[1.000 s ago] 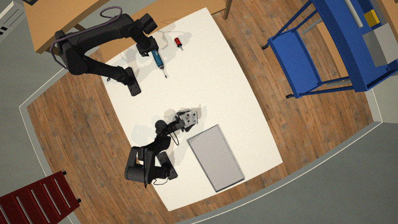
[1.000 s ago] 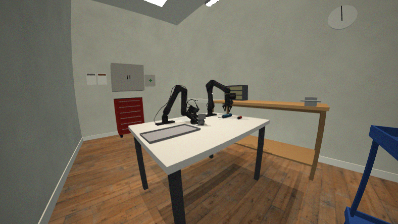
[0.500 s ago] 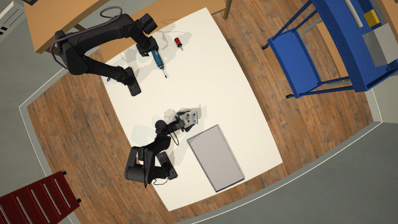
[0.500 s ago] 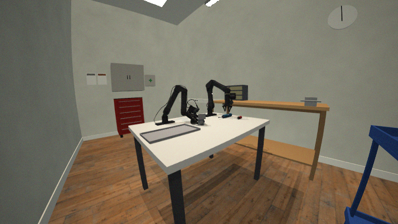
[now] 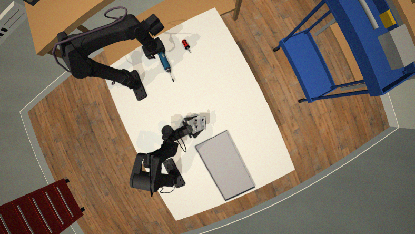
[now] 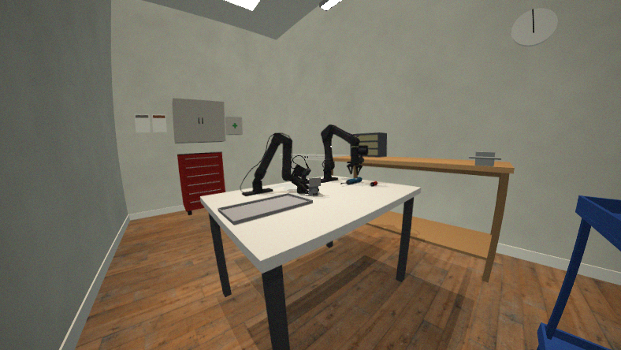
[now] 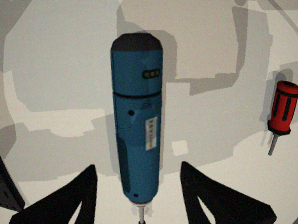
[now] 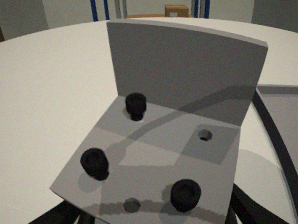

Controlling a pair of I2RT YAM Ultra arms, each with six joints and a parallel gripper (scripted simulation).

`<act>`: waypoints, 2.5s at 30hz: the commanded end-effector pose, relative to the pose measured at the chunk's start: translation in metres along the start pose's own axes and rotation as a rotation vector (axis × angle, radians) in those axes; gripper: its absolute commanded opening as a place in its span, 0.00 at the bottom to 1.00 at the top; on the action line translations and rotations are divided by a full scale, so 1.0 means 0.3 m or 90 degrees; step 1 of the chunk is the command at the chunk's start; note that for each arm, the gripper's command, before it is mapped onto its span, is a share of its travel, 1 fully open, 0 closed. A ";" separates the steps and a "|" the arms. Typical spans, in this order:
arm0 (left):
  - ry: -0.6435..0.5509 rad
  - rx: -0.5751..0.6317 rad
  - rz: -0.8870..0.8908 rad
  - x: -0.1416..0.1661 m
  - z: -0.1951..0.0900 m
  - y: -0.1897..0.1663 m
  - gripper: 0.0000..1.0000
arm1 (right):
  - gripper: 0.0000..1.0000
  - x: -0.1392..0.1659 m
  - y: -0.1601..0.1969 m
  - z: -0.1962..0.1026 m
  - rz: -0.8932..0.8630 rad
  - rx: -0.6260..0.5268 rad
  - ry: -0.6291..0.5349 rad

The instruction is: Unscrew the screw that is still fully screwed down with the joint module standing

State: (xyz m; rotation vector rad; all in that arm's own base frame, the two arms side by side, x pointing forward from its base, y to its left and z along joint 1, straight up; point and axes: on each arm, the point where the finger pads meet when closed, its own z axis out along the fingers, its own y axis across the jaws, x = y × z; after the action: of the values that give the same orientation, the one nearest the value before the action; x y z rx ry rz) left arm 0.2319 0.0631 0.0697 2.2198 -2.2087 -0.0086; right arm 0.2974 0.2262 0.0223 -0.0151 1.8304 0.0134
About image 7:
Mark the dark blue electric screwdriver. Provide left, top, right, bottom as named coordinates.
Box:
left=110, top=33, right=163, bottom=224

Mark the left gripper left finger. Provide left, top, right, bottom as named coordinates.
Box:
left=9, top=164, right=98, bottom=224

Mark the red hand screwdriver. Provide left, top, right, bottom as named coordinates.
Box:
left=267, top=81, right=298, bottom=155

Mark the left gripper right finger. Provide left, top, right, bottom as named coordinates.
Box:
left=180, top=161, right=277, bottom=224

